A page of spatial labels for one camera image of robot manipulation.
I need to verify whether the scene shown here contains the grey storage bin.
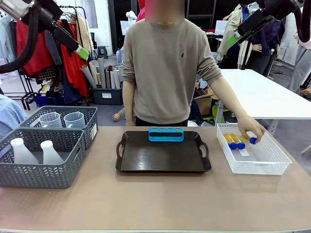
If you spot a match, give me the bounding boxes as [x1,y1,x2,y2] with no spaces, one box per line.
[92,84,124,106]

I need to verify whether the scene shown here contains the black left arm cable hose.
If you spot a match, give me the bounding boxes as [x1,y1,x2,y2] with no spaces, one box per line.
[0,6,40,74]

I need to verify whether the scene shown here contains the person's right forearm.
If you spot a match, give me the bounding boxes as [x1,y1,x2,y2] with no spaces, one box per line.
[121,81,136,127]

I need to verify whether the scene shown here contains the red dress on rack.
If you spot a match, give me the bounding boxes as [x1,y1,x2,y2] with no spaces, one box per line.
[56,21,90,97]

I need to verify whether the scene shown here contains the grey basket with label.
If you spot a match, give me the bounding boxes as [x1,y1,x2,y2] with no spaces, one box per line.
[18,105,99,151]

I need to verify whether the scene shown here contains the white background table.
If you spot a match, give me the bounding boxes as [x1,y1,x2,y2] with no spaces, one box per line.
[215,68,311,137]

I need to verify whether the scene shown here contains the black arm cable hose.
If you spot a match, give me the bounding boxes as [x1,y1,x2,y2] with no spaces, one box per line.
[0,6,40,74]
[292,0,311,43]

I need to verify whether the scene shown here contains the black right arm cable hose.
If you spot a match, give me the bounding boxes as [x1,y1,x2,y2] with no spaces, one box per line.
[292,0,311,43]

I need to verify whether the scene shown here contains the mannequin in dark purple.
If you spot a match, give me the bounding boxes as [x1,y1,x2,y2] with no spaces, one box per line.
[245,18,287,76]

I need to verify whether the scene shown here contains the beige sweater torso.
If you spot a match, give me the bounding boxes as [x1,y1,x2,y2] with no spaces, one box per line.
[121,17,223,126]

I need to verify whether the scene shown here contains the mannequin in beige coat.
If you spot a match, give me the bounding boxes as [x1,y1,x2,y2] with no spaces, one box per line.
[217,3,254,69]

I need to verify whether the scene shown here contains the black clothes rack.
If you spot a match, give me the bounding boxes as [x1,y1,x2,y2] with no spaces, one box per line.
[17,5,93,111]

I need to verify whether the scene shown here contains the figure in grey trousers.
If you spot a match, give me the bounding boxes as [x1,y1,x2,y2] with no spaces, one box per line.
[287,24,311,95]

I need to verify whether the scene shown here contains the person's left hand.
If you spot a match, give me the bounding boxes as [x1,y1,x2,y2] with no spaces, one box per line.
[236,115,266,144]

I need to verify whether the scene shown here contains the dark grey garment on rack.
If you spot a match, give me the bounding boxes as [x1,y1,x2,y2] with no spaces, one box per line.
[44,29,63,67]

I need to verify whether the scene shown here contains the white plastic flask bottle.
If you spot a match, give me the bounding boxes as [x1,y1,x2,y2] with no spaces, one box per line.
[10,137,40,165]
[39,140,65,165]

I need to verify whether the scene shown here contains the blue shirt cloth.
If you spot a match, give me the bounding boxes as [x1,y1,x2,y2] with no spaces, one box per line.
[0,94,28,141]

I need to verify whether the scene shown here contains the blue test tube rack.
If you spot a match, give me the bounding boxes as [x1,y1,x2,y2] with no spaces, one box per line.
[148,127,185,142]

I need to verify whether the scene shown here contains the black step stool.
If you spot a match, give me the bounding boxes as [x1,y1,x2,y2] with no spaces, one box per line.
[97,45,109,59]

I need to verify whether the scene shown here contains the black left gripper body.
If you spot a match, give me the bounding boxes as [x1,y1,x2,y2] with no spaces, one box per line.
[52,23,80,52]

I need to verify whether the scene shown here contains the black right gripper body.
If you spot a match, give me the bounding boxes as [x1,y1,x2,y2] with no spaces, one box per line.
[237,9,275,45]

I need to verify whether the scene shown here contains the white paper roll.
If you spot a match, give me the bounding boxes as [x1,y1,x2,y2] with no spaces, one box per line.
[113,69,121,89]

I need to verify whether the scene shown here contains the beige garment on rack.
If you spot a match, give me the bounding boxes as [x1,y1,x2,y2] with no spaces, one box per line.
[75,15,92,62]

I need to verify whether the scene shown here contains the person's left forearm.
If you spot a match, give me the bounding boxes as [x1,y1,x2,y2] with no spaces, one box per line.
[208,76,247,123]

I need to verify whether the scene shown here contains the red jacket on rack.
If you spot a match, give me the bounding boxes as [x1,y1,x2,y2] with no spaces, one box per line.
[15,20,56,77]

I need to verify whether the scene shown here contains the cardboard box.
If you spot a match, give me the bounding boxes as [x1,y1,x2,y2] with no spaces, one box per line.
[193,88,220,117]

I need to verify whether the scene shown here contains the clear plastic measuring cup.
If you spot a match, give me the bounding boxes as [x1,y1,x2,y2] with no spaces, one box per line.
[63,111,86,130]
[38,112,63,129]

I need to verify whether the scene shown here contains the dark trousers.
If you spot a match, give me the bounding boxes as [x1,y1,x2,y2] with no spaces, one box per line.
[134,116,190,128]

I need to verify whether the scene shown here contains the white perforated plastic basket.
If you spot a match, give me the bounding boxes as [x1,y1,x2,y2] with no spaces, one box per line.
[216,122,293,176]

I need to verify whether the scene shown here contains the tall grey paper roll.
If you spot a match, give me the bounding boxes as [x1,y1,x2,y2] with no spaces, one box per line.
[98,57,107,89]

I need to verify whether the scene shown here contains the dark brown serving tray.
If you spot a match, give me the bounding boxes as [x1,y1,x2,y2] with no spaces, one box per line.
[115,131,212,174]

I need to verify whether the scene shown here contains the grey basket without label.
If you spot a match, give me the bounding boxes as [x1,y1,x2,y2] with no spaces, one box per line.
[0,127,86,190]

